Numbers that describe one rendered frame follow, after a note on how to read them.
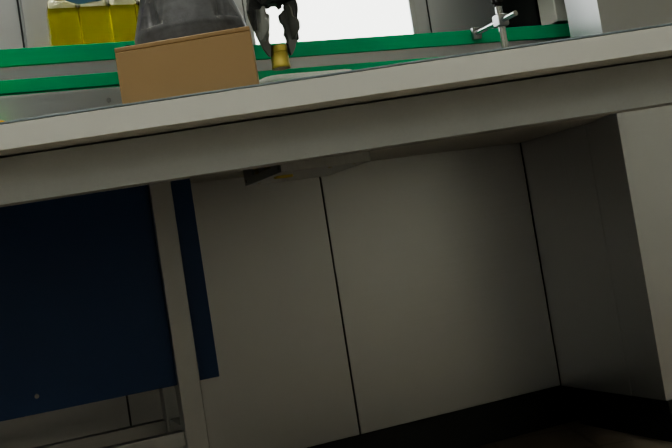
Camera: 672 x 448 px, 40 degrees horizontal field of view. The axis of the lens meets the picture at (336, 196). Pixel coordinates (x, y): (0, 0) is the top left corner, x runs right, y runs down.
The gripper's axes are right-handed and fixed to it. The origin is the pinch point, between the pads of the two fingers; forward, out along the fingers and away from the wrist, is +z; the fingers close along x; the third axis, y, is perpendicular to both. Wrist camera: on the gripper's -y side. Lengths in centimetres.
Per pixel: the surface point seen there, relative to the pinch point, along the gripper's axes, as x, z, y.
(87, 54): -35.1, -2.7, -3.5
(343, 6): 28.3, -15.6, -30.5
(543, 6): 84, -13, -32
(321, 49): 14.3, -2.3, -13.7
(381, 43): 28.4, -2.6, -14.0
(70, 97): -39.4, 5.1, -1.6
